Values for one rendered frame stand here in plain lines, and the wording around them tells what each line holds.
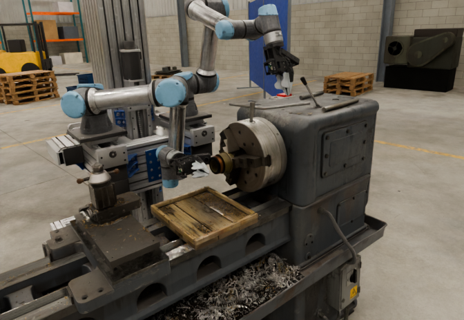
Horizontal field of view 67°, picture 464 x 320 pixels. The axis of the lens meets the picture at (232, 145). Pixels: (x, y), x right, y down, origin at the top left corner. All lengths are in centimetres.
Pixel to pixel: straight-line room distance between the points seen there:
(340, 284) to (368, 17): 1063
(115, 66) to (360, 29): 1069
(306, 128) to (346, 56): 1098
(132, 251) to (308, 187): 79
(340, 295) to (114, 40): 176
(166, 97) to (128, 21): 64
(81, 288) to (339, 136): 118
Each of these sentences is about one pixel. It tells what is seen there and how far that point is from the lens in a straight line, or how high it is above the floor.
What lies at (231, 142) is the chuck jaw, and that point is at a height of 115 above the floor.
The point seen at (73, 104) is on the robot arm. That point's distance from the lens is 163.
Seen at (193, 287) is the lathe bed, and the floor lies 70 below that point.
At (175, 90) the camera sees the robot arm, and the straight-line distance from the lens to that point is 148.
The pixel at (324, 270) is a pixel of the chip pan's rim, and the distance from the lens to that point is 175.
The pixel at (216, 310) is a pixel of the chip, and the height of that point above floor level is 59.
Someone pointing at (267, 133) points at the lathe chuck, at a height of 120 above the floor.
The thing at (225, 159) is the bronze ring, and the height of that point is 111.
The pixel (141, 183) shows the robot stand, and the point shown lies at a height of 85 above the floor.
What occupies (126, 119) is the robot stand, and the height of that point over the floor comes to 117.
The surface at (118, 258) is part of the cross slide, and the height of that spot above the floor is 97.
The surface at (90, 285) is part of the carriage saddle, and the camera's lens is 120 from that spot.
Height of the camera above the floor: 160
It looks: 18 degrees down
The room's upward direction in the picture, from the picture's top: 2 degrees counter-clockwise
